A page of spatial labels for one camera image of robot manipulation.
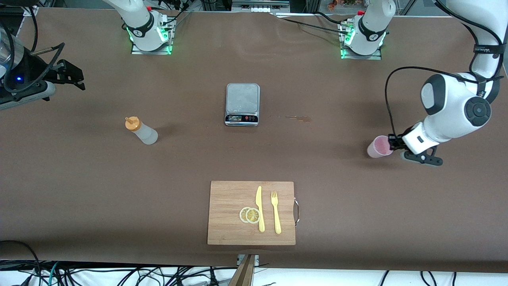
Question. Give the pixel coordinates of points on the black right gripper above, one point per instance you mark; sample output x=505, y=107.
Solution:
x=63, y=72

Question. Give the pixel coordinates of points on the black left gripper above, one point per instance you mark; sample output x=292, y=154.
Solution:
x=395, y=141

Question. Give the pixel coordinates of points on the pink plastic cup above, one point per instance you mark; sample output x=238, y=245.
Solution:
x=377, y=147

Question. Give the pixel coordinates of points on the clear sauce bottle orange cap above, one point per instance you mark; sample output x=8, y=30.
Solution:
x=143, y=133

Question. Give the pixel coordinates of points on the yellow plastic fork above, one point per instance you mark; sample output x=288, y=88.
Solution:
x=276, y=214

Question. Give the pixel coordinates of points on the yellow plastic knife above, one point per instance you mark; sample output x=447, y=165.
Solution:
x=260, y=210

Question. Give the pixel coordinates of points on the orange and green toys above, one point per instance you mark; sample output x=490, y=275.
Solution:
x=337, y=4

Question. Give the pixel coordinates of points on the silver kitchen scale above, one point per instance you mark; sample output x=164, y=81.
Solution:
x=242, y=99

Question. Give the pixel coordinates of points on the lemon slice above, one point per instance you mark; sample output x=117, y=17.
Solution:
x=253, y=215
x=242, y=215

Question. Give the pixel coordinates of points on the wooden cutting board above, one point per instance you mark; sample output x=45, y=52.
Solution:
x=228, y=214

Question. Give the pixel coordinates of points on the white power strip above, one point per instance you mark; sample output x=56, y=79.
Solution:
x=262, y=8

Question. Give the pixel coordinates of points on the wooden beam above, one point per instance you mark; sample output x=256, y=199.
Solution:
x=243, y=274

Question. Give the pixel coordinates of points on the aluminium frame profile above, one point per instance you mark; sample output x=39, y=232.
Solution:
x=31, y=12

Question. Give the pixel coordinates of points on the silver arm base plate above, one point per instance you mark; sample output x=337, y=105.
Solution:
x=137, y=51
x=377, y=57

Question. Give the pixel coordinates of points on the small metal bracket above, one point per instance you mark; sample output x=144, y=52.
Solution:
x=256, y=259

